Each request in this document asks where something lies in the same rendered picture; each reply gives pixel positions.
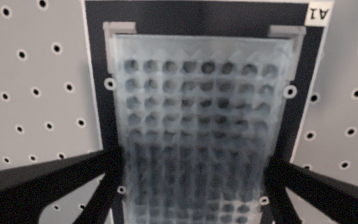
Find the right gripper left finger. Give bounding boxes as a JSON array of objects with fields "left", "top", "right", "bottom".
[{"left": 0, "top": 145, "right": 123, "bottom": 224}]

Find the black plate holder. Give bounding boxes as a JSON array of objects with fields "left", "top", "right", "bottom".
[{"left": 81, "top": 0, "right": 334, "bottom": 163}]

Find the clear well plate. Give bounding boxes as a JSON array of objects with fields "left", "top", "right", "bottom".
[{"left": 109, "top": 34, "right": 296, "bottom": 224}]

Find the grey flat base plate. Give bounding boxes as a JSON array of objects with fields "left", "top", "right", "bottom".
[{"left": 0, "top": 0, "right": 358, "bottom": 224}]

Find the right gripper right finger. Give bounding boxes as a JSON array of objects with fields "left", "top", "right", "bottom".
[{"left": 264, "top": 156, "right": 358, "bottom": 224}]

